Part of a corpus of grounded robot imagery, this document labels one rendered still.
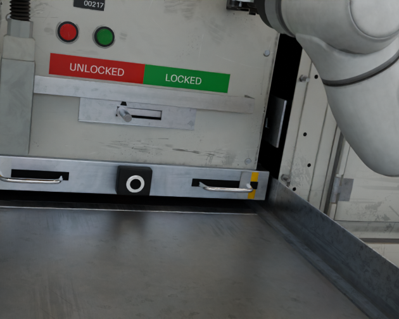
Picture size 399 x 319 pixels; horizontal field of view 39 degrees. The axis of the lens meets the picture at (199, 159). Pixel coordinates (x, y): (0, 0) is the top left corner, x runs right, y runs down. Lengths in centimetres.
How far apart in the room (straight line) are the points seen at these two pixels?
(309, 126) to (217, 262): 36
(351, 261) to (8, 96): 56
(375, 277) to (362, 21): 37
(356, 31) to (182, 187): 54
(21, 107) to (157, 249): 29
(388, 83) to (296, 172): 44
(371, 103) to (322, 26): 12
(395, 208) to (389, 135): 52
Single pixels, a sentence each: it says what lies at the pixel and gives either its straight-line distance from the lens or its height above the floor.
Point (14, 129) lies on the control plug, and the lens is 87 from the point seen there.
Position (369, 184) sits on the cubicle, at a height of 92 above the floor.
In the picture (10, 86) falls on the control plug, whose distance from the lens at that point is 86.
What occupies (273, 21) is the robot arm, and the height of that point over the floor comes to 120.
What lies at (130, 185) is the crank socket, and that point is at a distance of 99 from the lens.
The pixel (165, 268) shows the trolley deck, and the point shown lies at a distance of 80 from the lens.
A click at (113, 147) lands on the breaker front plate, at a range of 100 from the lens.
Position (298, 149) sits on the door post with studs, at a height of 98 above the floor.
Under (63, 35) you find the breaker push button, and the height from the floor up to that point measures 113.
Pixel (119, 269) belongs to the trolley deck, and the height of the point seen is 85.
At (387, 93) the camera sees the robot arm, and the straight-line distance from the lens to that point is 69.
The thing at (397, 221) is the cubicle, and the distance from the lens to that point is 124.
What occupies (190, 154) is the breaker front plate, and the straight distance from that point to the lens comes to 104.
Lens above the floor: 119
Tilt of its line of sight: 14 degrees down
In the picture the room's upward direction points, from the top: 9 degrees clockwise
